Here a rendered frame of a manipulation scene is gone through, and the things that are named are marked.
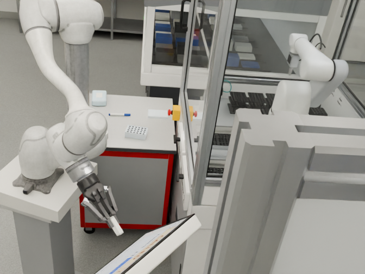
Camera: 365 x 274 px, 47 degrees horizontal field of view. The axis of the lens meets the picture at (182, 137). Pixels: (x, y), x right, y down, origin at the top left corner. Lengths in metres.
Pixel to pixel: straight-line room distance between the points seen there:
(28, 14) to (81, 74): 0.32
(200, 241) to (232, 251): 1.71
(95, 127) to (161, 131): 1.28
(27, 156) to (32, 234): 0.47
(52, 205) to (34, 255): 0.47
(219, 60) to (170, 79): 1.54
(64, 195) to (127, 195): 0.73
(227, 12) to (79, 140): 0.63
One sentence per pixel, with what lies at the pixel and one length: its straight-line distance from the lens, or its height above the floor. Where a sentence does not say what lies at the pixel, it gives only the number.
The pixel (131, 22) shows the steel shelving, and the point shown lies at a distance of 6.19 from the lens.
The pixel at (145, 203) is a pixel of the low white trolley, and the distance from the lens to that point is 2.71.
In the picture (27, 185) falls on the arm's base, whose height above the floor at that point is 0.87.
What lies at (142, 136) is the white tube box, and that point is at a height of 0.79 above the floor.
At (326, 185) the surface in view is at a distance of 0.27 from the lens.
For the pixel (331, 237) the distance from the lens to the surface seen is 0.33.
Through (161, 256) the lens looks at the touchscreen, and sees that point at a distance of 1.31.
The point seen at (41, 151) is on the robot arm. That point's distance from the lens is 1.93.
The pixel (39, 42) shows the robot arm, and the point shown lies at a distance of 1.68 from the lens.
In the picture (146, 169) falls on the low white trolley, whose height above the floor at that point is 0.60.
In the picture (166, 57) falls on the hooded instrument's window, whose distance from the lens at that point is 2.93.
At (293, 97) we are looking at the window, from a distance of 1.61.
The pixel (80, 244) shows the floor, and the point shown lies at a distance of 2.92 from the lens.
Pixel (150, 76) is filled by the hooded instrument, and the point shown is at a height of 0.88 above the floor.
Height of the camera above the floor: 2.18
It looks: 34 degrees down
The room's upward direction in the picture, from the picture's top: 7 degrees clockwise
